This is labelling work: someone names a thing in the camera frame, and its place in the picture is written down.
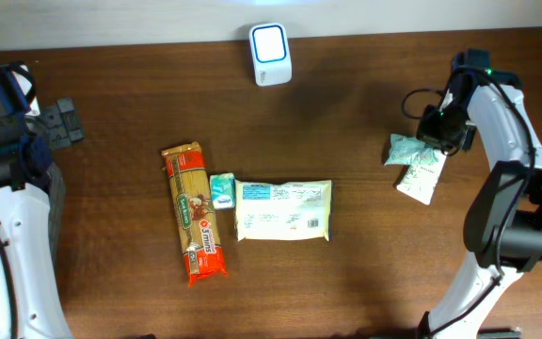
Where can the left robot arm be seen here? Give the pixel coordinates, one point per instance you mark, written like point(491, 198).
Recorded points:
point(32, 195)

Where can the pale yellow snack package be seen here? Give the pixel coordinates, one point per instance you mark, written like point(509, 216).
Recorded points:
point(288, 212)

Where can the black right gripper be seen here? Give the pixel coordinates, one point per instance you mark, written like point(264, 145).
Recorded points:
point(434, 134)

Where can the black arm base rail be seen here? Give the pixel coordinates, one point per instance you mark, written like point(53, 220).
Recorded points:
point(500, 334)

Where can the grey plastic mesh basket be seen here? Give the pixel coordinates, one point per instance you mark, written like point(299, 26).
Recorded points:
point(56, 194)

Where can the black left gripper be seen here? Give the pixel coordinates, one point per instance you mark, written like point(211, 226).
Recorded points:
point(62, 122)

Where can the teal wet wipes pack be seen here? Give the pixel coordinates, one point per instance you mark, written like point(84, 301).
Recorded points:
point(409, 151)

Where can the white cream tube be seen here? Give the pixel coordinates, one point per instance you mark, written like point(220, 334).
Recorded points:
point(420, 181)

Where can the small teal tissue pack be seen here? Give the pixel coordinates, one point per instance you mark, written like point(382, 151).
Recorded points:
point(222, 190)

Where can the orange spaghetti package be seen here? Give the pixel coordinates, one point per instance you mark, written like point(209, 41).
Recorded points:
point(188, 181)

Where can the white barcode scanner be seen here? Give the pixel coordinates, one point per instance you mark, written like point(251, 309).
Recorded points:
point(270, 53)

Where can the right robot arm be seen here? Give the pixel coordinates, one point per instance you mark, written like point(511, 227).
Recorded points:
point(503, 228)

